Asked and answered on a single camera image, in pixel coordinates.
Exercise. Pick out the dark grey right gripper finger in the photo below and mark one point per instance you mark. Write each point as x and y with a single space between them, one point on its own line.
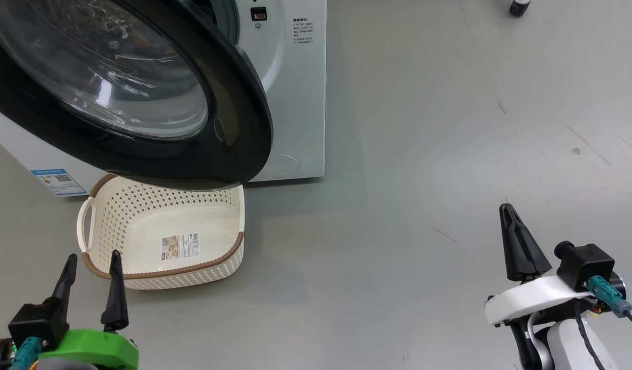
524 257

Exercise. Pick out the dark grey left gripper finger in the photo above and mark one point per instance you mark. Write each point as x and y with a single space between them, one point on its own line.
115 298
67 282

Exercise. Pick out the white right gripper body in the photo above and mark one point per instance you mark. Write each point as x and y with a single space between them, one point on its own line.
532 298

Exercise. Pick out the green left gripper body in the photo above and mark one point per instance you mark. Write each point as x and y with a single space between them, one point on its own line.
95 347

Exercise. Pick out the grey washing machine door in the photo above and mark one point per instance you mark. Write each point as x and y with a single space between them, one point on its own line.
234 128

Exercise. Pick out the white front-load washing machine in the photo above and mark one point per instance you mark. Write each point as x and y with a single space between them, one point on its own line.
295 103

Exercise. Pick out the black door latch socket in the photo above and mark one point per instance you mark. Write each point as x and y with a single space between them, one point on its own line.
259 14

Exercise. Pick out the white perforated laundry basket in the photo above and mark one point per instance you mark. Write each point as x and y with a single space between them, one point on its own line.
141 226

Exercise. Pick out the basket product label sticker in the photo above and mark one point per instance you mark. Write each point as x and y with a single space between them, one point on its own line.
180 245

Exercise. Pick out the blue energy label sticker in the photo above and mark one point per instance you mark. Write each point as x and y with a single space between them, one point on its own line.
59 182

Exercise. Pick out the round white filter cover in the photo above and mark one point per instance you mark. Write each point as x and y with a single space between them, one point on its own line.
287 167

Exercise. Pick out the white partition panel on casters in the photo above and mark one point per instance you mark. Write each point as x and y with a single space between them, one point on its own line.
519 7

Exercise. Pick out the small printed text label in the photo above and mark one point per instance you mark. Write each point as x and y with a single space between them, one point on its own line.
303 31

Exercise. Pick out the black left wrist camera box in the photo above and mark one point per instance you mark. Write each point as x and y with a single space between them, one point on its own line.
36 321

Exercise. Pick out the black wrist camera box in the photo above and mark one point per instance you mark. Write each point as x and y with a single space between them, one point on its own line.
36 321
586 264

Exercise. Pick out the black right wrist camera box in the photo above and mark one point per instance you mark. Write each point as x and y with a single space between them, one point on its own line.
586 264

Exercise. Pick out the teal left camera connector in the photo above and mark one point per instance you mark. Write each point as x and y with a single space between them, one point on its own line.
25 352

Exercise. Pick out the teal camera connector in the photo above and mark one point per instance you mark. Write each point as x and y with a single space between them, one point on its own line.
606 294
25 352

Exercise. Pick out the teal right camera connector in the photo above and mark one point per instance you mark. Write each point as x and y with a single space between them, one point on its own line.
606 294

